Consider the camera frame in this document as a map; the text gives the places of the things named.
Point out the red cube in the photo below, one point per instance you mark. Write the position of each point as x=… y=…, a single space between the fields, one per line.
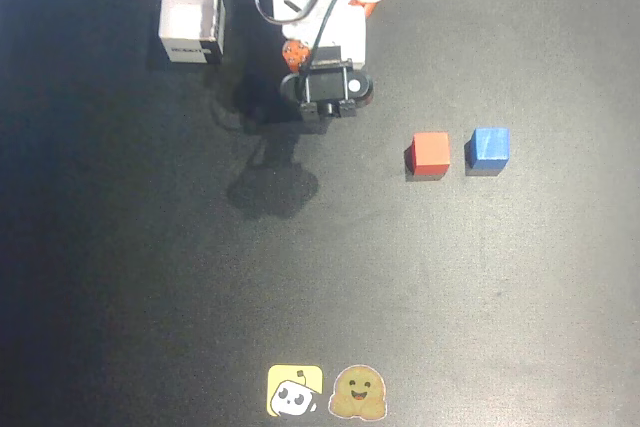
x=431 y=152

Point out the white cardboard box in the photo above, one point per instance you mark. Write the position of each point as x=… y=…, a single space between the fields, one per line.
x=192 y=12

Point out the blue cube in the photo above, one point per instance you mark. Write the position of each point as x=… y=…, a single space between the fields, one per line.
x=491 y=147

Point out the black table mat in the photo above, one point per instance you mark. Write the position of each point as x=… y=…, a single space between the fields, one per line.
x=150 y=247

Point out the yellow robot sticker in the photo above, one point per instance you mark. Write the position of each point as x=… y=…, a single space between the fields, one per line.
x=295 y=389

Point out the hugging face sticker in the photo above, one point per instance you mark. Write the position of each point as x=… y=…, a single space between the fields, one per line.
x=357 y=392

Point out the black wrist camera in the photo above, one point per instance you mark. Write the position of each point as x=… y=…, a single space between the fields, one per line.
x=325 y=87

